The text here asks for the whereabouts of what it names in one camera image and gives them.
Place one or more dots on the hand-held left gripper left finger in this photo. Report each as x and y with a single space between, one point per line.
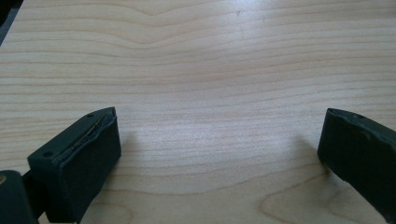
77 161

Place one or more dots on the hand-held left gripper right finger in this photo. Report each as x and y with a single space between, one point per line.
361 155

